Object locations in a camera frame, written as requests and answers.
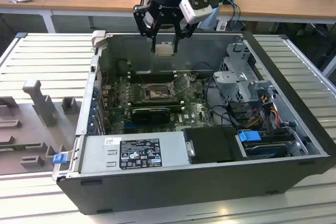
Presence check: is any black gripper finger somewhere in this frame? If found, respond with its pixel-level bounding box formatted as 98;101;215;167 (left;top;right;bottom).
133;4;160;52
172;20;197;54

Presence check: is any silver topped CPU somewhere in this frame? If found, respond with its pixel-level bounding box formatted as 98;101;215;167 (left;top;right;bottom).
154;41;176;57

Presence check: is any metal socket cover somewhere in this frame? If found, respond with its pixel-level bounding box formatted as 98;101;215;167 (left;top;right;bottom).
170;72;195;97

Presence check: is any thin metal locking lever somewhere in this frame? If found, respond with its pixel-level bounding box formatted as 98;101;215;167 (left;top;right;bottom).
138;70;147;89

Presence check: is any CPU socket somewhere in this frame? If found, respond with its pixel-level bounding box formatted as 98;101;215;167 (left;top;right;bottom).
141;81;177;102

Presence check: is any pale blue teach pendant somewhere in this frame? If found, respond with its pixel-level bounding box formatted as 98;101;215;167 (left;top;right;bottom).
201;7;221;29

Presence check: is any grey case release latch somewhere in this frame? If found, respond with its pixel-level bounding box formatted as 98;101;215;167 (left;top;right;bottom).
91;30;107;49

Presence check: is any grey metal drive cage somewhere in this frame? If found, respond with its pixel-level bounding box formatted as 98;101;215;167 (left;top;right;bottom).
212;42;279;105

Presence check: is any black graphics card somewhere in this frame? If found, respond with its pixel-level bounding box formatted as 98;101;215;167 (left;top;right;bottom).
132;107;171;124

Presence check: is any green motherboard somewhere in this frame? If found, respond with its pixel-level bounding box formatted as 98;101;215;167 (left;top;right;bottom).
101;73;228;134

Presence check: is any hard disk in blue carrier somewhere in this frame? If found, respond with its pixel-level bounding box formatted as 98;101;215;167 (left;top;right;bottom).
237;130;288;161

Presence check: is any grey power supply unit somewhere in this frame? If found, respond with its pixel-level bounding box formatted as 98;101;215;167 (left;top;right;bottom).
78;132;190;174

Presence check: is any black open PC case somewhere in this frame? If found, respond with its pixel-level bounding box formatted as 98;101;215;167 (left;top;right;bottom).
51;30;336;216

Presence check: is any grey parts rack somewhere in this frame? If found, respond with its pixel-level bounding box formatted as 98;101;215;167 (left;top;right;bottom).
0;79;82;175

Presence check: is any blue case latch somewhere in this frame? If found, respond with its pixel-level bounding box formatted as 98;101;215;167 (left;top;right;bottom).
52;154;67;166

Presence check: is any green RAM stick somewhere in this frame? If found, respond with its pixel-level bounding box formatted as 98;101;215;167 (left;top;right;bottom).
0;144;27;154

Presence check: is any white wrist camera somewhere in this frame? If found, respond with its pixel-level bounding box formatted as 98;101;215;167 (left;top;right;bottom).
180;0;214;24

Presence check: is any yellow red wire bundle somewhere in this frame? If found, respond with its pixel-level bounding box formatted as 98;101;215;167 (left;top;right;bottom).
246;103;280;130

